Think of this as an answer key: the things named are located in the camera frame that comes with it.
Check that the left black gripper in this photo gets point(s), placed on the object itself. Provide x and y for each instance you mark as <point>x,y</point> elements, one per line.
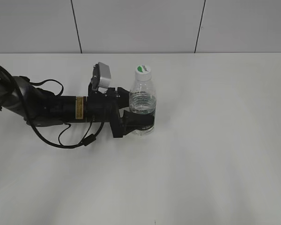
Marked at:
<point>104,107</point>

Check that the clear Cestbon water bottle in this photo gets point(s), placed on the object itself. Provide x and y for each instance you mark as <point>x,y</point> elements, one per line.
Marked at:
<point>142,98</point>

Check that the white green bottle cap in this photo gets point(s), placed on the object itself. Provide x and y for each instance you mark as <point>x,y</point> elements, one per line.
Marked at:
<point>143,73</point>

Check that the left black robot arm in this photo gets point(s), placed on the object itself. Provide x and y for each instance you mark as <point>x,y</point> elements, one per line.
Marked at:
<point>44,108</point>

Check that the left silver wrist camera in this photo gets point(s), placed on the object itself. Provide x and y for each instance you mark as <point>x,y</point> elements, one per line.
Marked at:
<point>101,76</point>

